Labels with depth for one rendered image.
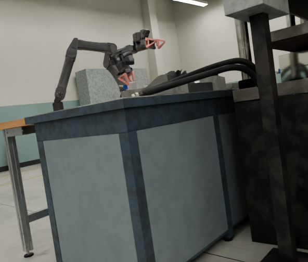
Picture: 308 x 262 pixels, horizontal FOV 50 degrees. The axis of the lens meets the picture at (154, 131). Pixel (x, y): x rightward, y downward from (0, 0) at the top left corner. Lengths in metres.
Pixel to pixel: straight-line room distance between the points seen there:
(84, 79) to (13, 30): 1.76
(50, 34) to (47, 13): 0.47
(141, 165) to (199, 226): 0.48
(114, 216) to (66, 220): 0.34
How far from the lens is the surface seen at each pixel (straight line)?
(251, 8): 1.40
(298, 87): 1.62
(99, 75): 8.06
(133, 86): 2.12
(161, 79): 1.88
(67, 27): 8.55
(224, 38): 10.17
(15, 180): 2.09
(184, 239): 1.53
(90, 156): 1.42
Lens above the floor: 0.73
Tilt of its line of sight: 3 degrees down
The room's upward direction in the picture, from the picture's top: 8 degrees counter-clockwise
